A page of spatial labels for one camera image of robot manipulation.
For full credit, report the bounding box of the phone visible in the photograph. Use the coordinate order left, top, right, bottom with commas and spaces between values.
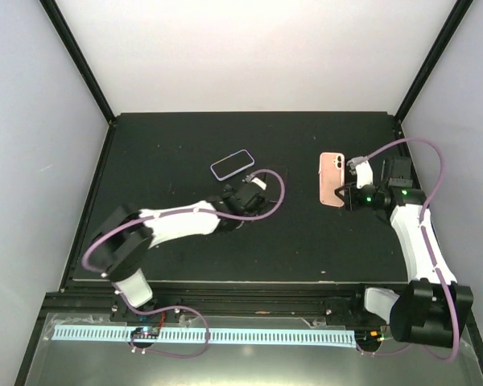
210, 150, 255, 181
319, 152, 345, 207

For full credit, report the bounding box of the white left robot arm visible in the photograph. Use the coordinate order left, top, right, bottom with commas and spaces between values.
81, 178, 266, 321

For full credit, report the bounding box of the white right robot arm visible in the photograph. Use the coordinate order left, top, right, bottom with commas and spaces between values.
335, 157, 473, 351

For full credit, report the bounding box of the right base circuit board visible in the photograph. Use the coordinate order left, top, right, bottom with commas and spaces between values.
355, 326, 393, 343

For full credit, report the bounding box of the base circuit board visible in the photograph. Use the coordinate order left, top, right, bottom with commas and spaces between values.
355, 326, 393, 343
130, 326, 160, 341

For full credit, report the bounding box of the left base circuit board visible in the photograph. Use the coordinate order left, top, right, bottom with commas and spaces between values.
130, 326, 160, 341

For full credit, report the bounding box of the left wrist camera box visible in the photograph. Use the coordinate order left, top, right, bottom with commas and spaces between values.
244, 174, 266, 191

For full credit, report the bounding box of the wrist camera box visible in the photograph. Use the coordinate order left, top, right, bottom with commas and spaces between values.
346, 156, 374, 189
244, 174, 266, 191

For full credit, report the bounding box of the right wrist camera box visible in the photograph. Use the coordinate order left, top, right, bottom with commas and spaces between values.
346, 156, 374, 189

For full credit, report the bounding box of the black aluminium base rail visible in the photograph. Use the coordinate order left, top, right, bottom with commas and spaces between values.
112, 281, 387, 322

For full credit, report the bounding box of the white slotted cable duct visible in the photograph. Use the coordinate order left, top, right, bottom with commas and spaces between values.
52, 325, 357, 348

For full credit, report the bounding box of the right black frame post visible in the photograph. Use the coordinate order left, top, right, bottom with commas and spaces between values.
394, 0, 473, 124

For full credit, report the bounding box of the black frame post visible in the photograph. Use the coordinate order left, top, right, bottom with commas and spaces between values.
39, 0, 116, 125
394, 0, 473, 124

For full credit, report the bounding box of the left black frame post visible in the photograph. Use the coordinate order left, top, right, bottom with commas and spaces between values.
39, 0, 116, 125

